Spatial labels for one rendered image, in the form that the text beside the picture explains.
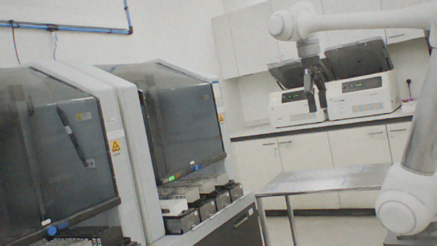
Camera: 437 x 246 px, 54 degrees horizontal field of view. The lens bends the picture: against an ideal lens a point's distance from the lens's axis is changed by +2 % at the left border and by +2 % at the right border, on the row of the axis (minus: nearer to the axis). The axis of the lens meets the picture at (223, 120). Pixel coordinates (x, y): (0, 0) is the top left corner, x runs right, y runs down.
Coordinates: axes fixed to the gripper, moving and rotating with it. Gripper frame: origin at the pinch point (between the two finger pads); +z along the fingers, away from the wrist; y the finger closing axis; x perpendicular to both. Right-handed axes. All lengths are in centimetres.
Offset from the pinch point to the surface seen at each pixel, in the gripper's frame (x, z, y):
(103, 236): 73, 33, -54
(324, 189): 10.0, 38.0, 17.9
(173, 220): 70, 40, -17
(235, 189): 66, 41, 35
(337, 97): 54, 8, 220
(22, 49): 186, -64, 9
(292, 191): 24.3, 38.2, 16.1
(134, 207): 75, 28, -35
